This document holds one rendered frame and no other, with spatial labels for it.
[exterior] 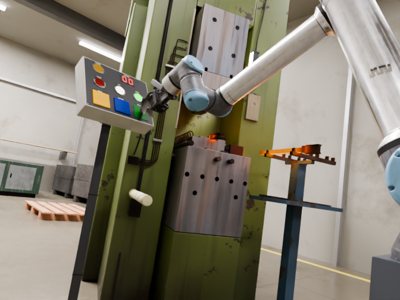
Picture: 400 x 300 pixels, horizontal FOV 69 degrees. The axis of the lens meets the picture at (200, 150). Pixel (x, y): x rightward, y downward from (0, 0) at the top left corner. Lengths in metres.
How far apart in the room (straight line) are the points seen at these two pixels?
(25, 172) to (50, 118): 2.57
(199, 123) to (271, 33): 0.80
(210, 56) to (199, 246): 1.06
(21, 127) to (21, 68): 1.55
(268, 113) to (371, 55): 1.29
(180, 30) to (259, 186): 1.09
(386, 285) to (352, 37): 0.59
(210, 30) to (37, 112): 7.71
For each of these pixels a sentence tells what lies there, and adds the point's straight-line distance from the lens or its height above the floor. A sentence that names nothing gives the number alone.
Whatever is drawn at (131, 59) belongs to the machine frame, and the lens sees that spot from 2.27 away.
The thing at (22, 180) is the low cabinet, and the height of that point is 0.34.
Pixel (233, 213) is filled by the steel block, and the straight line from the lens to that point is 1.65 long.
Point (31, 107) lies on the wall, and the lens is 9.15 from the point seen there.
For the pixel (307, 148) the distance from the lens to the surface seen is 1.55.
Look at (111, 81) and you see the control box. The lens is 1.44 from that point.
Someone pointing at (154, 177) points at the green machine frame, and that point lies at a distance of 1.70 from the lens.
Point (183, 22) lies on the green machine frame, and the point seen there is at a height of 1.69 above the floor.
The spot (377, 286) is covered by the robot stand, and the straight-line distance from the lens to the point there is 0.86.
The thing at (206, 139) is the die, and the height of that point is 0.98.
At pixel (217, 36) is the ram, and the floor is 1.59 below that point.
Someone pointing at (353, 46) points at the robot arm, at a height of 1.09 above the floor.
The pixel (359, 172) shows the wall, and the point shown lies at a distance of 4.30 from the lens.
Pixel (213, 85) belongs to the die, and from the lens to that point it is 1.73.
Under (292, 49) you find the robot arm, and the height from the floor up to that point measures 1.21.
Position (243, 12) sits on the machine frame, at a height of 1.90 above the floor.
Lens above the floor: 0.70
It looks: 8 degrees up
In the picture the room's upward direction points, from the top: 8 degrees clockwise
